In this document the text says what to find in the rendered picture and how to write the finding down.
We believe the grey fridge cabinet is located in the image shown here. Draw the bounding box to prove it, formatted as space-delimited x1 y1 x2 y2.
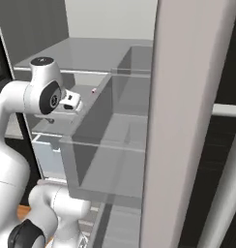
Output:
0 0 160 248

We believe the pale blue small fridge drawer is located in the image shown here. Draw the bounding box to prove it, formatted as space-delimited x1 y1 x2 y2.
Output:
31 133 70 180

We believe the white door shelf rail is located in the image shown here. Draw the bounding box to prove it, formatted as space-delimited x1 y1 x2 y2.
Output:
196 103 236 248

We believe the glass fridge shelf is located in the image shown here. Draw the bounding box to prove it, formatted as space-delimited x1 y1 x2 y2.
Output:
13 36 155 78

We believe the clear large fridge drawer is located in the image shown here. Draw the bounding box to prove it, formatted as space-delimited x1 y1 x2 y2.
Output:
59 72 153 208

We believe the grey bottom fridge drawer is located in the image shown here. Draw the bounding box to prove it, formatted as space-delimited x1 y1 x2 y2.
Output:
78 193 144 248

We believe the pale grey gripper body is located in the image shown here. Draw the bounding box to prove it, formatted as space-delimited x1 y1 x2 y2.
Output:
33 109 83 125

